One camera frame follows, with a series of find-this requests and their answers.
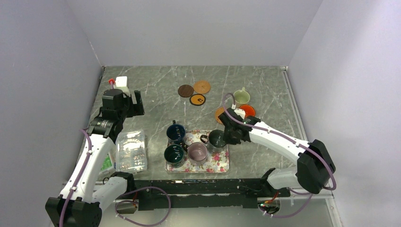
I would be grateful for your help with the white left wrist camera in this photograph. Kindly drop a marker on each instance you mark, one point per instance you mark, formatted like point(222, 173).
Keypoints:
point(121, 83)

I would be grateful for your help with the orange cup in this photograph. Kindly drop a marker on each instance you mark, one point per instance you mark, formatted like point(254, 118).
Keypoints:
point(249, 110)

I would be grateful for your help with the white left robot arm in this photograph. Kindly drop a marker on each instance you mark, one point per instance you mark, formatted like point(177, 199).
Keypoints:
point(78, 204)

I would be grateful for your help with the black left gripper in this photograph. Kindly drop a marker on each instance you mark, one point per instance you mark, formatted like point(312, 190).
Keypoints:
point(135, 109)

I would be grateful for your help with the clear plastic screw box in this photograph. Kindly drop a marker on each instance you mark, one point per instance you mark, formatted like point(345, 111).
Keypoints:
point(131, 154)

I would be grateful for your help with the lilac cup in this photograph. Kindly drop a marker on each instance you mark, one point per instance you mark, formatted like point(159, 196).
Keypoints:
point(197, 153)

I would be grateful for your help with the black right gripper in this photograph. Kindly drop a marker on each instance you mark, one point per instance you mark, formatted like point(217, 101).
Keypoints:
point(230, 140)

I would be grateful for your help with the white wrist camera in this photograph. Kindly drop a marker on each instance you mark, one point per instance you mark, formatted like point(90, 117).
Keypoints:
point(121, 83)
point(240, 112)

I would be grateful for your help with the grey green cup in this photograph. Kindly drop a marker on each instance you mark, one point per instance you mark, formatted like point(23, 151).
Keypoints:
point(214, 141)

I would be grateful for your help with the woven rattan coaster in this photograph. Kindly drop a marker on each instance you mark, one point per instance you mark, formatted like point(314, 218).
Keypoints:
point(202, 87)
point(218, 112)

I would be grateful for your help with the green white box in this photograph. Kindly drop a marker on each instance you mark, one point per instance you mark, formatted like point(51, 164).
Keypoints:
point(108, 166)

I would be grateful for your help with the pale green cup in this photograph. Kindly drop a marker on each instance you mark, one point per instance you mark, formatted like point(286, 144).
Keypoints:
point(242, 97)

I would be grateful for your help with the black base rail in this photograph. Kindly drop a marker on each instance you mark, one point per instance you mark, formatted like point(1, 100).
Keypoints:
point(162, 194)

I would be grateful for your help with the dark blue cup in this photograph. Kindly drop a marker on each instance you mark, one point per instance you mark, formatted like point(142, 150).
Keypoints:
point(175, 133)

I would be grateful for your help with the dark wooden coaster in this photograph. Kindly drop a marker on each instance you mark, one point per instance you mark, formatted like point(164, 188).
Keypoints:
point(185, 90)

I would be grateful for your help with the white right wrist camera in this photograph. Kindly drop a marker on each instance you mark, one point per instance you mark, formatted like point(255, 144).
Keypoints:
point(240, 112)

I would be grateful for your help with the dark green cup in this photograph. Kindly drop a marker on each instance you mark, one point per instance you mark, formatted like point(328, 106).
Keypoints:
point(174, 155)

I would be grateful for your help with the orange black-rimmed coaster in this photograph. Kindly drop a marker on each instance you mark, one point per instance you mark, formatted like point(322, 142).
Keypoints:
point(197, 99)

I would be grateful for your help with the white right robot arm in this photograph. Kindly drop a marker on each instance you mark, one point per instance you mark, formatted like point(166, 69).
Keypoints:
point(313, 166)

